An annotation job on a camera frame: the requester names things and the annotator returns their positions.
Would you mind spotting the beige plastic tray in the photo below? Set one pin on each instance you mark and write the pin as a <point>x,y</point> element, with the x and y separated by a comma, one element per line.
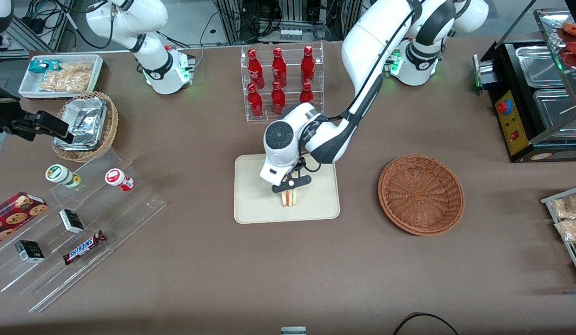
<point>315,204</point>

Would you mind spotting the right gripper black block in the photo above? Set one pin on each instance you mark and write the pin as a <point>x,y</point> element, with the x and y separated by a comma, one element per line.
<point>4,116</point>

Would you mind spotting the light tan wicker basket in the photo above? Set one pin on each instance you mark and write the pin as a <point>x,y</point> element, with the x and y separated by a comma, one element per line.
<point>112,121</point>

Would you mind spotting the red lid white cup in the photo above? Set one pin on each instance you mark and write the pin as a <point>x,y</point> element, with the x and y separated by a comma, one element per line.
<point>116,178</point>

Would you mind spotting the white rectangular snack bin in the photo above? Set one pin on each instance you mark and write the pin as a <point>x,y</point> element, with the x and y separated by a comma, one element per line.
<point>29,88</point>

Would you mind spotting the black hot food display case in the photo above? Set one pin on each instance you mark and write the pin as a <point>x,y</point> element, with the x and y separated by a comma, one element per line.
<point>525,151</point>

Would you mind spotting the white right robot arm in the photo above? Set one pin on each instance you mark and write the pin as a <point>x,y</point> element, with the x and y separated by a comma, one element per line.
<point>157,70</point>

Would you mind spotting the silver foil container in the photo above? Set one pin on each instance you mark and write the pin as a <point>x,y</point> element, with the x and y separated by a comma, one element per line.
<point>85,123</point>

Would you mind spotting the black right wrist camera assembly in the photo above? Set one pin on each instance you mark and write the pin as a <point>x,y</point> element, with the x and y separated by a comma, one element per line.
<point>50,122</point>

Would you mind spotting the clear acrylic step shelf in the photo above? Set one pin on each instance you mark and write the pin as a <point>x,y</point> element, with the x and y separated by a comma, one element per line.
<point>125,214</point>

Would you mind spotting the steel food pan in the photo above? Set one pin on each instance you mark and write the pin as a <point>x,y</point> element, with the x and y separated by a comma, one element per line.
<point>539,67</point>
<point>555,114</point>

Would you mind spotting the triangular sandwich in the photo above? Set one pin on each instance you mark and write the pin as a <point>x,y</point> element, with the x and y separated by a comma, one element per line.
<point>290,200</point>

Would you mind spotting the white power strip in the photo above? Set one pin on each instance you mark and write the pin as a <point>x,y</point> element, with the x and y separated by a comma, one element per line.
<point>291,34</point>

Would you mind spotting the snickers chocolate bar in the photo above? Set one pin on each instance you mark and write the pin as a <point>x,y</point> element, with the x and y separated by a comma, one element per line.
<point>83,247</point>

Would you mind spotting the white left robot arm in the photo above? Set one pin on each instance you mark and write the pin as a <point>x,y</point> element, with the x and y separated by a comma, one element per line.
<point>362,46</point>

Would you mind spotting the red emergency stop button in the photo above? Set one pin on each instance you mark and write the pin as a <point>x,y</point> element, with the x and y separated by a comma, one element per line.
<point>504,107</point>

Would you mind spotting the clear acrylic bottle rack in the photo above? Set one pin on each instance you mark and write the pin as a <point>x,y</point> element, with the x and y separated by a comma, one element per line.
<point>243,116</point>

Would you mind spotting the small black carton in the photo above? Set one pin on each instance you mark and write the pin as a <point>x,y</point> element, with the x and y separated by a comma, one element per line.
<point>29,251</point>
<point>71,221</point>

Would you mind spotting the clear bag of crackers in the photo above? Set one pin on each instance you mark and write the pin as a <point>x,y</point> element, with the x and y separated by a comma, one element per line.
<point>67,80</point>

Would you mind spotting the green lid white cup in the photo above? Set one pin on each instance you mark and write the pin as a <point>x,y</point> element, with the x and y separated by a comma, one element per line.
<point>60,174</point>

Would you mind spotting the red cookie box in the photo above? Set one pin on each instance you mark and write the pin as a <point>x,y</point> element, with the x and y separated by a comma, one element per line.
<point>13,216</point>

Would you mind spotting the teal snack packet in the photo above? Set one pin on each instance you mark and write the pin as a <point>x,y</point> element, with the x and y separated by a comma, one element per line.
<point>41,66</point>

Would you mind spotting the small grey device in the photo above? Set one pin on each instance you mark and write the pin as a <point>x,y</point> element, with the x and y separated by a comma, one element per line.
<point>293,331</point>

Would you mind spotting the red cola bottle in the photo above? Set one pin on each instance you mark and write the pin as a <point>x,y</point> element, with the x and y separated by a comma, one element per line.
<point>278,100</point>
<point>255,70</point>
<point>255,103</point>
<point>307,65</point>
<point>279,67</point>
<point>306,94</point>

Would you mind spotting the bagged pastry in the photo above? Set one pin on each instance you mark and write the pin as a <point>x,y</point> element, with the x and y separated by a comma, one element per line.
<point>571,230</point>
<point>569,207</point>

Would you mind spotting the brown round wicker basket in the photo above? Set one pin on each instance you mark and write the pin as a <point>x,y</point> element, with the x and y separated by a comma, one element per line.
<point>420,195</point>

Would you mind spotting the red sausage on skewer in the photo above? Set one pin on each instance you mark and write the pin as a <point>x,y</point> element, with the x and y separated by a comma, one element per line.
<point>575,53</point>

